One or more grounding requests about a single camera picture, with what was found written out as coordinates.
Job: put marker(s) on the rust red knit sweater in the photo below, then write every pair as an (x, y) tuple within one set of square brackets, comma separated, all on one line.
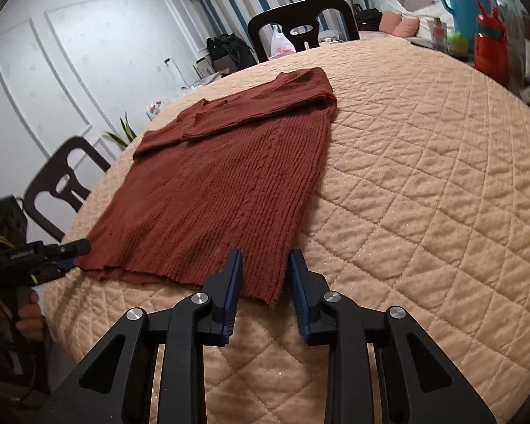
[(212, 185)]

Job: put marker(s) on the brown cardboard box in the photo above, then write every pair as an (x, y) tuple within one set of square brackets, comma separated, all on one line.
[(223, 64)]

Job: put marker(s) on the red gift bag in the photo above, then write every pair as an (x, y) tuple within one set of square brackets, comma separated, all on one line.
[(492, 59)]

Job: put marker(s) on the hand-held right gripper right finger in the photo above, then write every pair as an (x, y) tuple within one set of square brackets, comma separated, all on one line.
[(298, 296)]

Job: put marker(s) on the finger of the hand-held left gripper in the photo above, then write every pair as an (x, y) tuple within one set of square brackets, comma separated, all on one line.
[(55, 269), (68, 248)]

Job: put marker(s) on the picture frame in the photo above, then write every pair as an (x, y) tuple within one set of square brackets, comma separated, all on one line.
[(203, 67)]

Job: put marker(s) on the peach quilted table cover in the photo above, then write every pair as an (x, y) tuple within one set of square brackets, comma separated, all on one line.
[(424, 207)]

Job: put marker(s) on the green frog toy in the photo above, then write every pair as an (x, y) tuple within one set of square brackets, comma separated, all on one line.
[(458, 42)]

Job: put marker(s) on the white red printed plastic bag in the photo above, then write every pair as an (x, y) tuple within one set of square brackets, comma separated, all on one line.
[(282, 44)]

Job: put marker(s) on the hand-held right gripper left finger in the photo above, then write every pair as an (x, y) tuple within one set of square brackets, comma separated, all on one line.
[(232, 291)]

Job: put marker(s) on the dark wooden chair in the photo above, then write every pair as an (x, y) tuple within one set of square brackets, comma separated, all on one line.
[(265, 26), (44, 185)]

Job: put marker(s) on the black backpack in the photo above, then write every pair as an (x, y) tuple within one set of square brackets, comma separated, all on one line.
[(232, 51)]

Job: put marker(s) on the colourful snack packet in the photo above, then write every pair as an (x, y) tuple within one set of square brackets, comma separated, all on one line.
[(155, 109)]

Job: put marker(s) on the person's left hand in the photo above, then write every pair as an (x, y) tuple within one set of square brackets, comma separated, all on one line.
[(30, 318)]

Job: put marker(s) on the green potted plant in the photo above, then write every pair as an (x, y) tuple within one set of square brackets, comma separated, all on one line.
[(126, 132)]

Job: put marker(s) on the white side desk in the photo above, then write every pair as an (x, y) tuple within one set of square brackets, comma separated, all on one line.
[(198, 83)]

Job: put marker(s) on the red horned bottle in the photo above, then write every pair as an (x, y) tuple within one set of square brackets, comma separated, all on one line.
[(489, 20)]

